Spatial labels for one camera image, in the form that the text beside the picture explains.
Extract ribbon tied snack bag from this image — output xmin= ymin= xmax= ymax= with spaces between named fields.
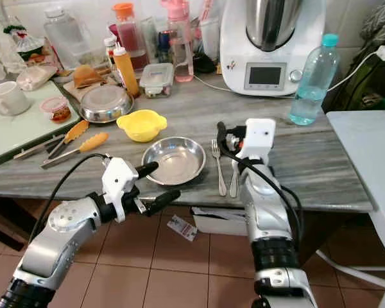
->
xmin=5 ymin=24 xmax=47 ymax=64

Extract clear blue capped water bottle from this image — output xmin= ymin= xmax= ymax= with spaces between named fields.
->
xmin=289 ymin=33 xmax=341 ymax=126

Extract orange sauce squeeze bottle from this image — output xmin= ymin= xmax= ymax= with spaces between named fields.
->
xmin=113 ymin=44 xmax=141 ymax=98

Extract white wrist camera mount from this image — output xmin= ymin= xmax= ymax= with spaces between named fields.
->
xmin=237 ymin=118 xmax=277 ymax=165
xmin=101 ymin=156 xmax=141 ymax=223

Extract yellow plastic bowl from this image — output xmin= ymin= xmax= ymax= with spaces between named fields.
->
xmin=116 ymin=109 xmax=167 ymax=143

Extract clear plastic jug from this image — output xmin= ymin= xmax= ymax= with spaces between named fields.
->
xmin=43 ymin=6 xmax=90 ymax=70

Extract covered steel bowl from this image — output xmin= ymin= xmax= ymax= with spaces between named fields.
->
xmin=79 ymin=84 xmax=133 ymax=124

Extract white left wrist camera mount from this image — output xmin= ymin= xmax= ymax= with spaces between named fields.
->
xmin=101 ymin=156 xmax=141 ymax=223

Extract glass food container with lid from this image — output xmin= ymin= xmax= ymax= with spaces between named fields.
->
xmin=140 ymin=62 xmax=175 ymax=99

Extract small white capped bottle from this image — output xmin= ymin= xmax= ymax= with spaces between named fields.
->
xmin=104 ymin=35 xmax=117 ymax=71

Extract white kitchen cooking machine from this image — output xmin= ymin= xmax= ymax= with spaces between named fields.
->
xmin=220 ymin=0 xmax=327 ymax=97

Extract clear plastic container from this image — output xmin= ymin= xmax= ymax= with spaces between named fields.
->
xmin=196 ymin=16 xmax=221 ymax=60

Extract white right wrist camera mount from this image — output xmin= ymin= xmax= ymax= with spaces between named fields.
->
xmin=237 ymin=118 xmax=277 ymax=165

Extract small red lidded food tub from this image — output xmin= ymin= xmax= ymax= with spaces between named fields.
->
xmin=40 ymin=96 xmax=71 ymax=123

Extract dark green bag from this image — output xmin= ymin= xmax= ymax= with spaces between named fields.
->
xmin=324 ymin=0 xmax=385 ymax=114

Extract brown paper wrapper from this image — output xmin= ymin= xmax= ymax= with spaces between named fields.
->
xmin=62 ymin=76 xmax=116 ymax=97

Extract white plastic food bag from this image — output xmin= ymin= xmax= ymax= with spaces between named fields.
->
xmin=16 ymin=65 xmax=57 ymax=92

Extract white side table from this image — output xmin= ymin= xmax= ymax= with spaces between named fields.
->
xmin=314 ymin=110 xmax=385 ymax=308

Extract black round object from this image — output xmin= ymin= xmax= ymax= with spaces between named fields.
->
xmin=194 ymin=54 xmax=218 ymax=74

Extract pink water bottle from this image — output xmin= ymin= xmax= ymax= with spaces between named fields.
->
xmin=162 ymin=0 xmax=194 ymax=83

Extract white flat box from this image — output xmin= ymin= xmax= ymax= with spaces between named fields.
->
xmin=191 ymin=207 xmax=251 ymax=235

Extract white hanging cloth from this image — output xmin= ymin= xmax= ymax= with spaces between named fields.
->
xmin=0 ymin=0 xmax=26 ymax=79

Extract round steel plate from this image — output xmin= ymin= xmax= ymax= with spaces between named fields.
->
xmin=142 ymin=136 xmax=207 ymax=187

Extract green rimmed cutting board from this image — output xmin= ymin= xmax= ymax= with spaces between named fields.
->
xmin=0 ymin=80 xmax=84 ymax=167

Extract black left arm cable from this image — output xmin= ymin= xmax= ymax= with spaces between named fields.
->
xmin=28 ymin=152 xmax=113 ymax=251

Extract orange lidded drink bottle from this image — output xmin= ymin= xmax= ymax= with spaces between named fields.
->
xmin=113 ymin=2 xmax=148 ymax=71

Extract orange tipped steel tongs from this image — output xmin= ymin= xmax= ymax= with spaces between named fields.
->
xmin=40 ymin=132 xmax=110 ymax=169
xmin=14 ymin=119 xmax=90 ymax=160

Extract white ceramic mug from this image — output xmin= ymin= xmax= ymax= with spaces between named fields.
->
xmin=0 ymin=81 xmax=30 ymax=117

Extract brown bread bun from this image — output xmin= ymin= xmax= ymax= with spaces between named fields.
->
xmin=73 ymin=64 xmax=103 ymax=89

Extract white paper tag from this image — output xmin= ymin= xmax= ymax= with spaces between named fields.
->
xmin=167 ymin=215 xmax=198 ymax=243

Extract steel fork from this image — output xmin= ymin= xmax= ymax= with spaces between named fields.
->
xmin=210 ymin=139 xmax=228 ymax=197

